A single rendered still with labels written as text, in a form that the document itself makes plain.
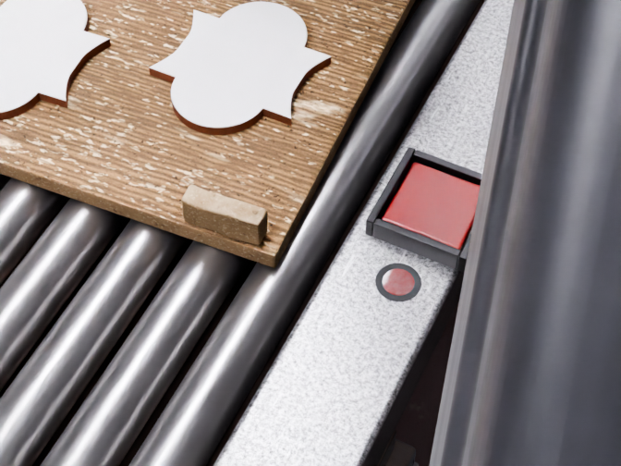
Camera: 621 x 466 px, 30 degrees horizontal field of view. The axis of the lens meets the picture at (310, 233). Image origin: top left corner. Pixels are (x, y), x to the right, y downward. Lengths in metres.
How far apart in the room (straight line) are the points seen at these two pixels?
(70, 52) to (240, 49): 0.13
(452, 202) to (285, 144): 0.13
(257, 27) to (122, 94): 0.12
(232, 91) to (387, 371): 0.25
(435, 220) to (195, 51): 0.23
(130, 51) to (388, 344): 0.32
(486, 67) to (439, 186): 0.14
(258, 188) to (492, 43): 0.25
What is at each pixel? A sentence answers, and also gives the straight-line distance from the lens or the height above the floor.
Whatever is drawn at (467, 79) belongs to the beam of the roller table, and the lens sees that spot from 0.93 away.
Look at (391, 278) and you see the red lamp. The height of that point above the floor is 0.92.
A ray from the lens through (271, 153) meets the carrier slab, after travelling 0.85.
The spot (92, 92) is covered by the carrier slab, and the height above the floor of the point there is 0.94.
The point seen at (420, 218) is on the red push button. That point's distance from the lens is 0.82.
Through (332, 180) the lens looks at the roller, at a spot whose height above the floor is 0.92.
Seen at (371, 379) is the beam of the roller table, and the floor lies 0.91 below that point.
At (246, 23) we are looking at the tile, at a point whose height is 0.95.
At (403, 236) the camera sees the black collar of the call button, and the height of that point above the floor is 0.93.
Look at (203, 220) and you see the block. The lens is 0.80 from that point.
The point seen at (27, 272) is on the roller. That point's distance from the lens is 0.82.
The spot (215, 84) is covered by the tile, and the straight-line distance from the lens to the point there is 0.88.
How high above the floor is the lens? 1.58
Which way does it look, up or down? 54 degrees down
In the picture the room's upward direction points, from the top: straight up
